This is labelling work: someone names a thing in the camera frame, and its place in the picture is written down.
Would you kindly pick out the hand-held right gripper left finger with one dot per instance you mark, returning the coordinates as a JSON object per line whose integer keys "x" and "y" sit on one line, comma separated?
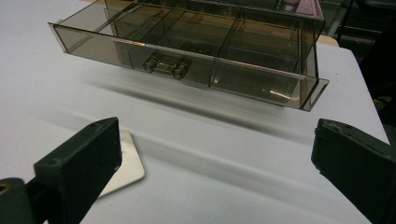
{"x": 77, "y": 161}

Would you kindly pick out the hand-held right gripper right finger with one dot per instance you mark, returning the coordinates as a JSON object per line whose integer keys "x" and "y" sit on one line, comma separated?
{"x": 355, "y": 161}

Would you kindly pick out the smoky transparent plastic drawer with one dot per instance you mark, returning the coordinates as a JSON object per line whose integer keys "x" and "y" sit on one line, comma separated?
{"x": 199, "y": 40}

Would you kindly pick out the flat white card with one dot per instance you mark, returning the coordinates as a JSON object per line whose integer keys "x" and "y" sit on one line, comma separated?
{"x": 129, "y": 168}

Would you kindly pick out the dark metal stand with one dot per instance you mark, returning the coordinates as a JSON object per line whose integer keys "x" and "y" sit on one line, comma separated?
{"x": 348, "y": 21}

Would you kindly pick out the smoky transparent drawer cabinet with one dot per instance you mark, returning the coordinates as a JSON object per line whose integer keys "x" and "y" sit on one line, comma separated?
{"x": 299, "y": 6}

